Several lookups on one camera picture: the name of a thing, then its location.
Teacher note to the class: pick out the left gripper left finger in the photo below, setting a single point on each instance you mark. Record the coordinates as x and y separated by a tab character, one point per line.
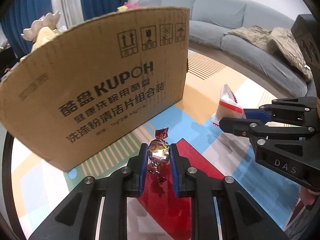
97	205

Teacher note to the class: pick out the pink plush toy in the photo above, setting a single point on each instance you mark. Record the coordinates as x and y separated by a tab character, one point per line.
131	5

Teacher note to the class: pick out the white lotus fruit bowl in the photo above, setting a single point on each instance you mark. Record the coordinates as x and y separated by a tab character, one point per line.
49	20

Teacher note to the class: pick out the colourful patchwork tablecloth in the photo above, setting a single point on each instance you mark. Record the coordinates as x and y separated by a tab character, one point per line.
38	187

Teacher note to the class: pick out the grey sectional sofa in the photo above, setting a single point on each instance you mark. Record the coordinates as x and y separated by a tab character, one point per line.
220	29

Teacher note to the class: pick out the red foil candy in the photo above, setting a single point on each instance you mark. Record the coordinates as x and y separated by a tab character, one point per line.
159	154

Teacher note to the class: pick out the person's right hand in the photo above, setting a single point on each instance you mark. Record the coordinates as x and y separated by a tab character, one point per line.
308	197

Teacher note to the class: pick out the clear white red packet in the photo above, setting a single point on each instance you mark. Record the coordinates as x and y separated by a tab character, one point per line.
228	107

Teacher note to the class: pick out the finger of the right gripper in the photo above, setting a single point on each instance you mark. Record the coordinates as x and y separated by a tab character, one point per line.
257	114

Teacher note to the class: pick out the gold mountain-shaped tin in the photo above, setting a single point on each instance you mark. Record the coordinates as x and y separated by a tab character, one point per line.
45	35

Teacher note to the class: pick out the yellow plush toy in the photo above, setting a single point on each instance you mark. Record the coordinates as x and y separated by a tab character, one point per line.
122	8

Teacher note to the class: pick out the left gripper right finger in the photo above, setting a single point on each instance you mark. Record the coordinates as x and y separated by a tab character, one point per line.
220	208

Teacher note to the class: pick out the beige jacket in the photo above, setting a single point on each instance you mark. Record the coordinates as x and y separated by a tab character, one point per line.
277	40

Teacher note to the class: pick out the brown cardboard box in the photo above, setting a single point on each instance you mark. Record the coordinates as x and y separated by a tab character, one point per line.
98	81

